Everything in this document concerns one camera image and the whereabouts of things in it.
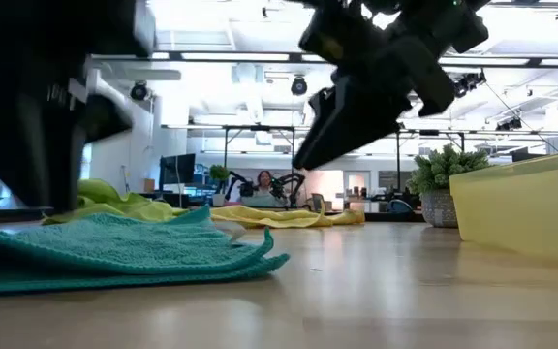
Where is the yellow translucent plastic basket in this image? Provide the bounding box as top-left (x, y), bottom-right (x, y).
top-left (449, 148), bottom-right (558, 268)

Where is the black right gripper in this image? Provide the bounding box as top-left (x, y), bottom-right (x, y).
top-left (292, 0), bottom-right (491, 171)

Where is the artificial green potted plant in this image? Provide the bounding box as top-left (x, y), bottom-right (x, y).
top-left (406, 143), bottom-right (493, 229)

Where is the dark background screen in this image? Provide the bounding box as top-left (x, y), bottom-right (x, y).
top-left (511, 147), bottom-right (546, 164)

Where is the person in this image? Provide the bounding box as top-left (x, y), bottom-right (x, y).
top-left (254, 169), bottom-right (276, 196)

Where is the black ceiling track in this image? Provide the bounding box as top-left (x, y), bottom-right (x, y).
top-left (489, 0), bottom-right (558, 21)

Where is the small background potted plant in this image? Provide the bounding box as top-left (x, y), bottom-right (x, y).
top-left (209, 164), bottom-right (231, 207)

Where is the teal microfiber towel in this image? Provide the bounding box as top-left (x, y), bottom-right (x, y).
top-left (0, 206), bottom-right (291, 299)

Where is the black background monitor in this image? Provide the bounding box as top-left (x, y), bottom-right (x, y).
top-left (159, 153), bottom-right (197, 193)

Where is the yellow microfiber towel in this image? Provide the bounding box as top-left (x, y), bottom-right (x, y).
top-left (209, 204), bottom-right (366, 229)

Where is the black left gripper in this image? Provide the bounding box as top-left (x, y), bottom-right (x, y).
top-left (0, 0), bottom-right (158, 215)

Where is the blue background chair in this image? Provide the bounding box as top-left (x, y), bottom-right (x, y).
top-left (388, 198), bottom-right (414, 214)

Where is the black background workstation frame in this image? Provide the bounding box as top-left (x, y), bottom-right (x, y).
top-left (394, 128), bottom-right (467, 195)
top-left (223, 124), bottom-right (295, 171)

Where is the black ceiling spotlight cluster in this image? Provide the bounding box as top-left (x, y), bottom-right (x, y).
top-left (452, 70), bottom-right (487, 100)

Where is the green microfiber towel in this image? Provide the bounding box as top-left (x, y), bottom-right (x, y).
top-left (41, 177), bottom-right (191, 227)

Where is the black aluminium table frame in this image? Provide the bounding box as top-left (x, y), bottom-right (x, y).
top-left (0, 206), bottom-right (425, 224)

